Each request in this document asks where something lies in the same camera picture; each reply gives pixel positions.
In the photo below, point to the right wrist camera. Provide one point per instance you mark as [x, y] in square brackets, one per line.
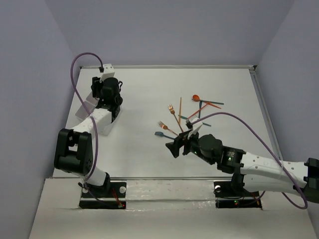
[194, 126]

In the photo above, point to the orange plastic spoon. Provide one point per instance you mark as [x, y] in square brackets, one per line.
[196, 98]

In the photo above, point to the teal plastic chopstick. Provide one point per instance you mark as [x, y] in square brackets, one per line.
[211, 101]

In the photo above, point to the aluminium table rail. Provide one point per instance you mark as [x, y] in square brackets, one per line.
[268, 123]

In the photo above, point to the copper fork long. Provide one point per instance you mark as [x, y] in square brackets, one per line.
[165, 127]

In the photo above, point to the wooden chopstick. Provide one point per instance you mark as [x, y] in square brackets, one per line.
[180, 106]

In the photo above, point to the blue plastic fork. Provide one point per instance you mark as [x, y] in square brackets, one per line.
[161, 134]

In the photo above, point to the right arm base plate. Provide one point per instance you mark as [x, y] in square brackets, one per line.
[227, 198]

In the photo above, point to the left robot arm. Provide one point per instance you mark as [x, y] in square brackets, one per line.
[74, 151]

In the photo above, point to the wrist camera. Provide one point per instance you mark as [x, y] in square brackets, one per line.
[107, 71]
[194, 126]

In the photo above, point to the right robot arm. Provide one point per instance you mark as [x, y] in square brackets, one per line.
[251, 173]

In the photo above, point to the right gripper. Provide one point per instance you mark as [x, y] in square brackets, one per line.
[179, 141]

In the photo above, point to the copper fork short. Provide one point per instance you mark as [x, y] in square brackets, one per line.
[172, 111]

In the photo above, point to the dark blue plastic chopstick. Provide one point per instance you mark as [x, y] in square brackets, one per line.
[200, 107]

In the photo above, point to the white divided organizer tray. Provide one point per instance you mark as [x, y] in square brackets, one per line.
[103, 118]

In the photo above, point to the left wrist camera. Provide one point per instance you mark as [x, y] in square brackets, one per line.
[107, 71]

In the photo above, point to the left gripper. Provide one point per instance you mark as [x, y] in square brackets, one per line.
[96, 87]

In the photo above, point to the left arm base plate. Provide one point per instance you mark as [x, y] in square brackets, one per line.
[95, 198]

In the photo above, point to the teal plastic knife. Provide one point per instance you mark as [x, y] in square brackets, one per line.
[185, 118]

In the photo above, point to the orange plastic chopstick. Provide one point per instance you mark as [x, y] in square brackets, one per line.
[195, 113]

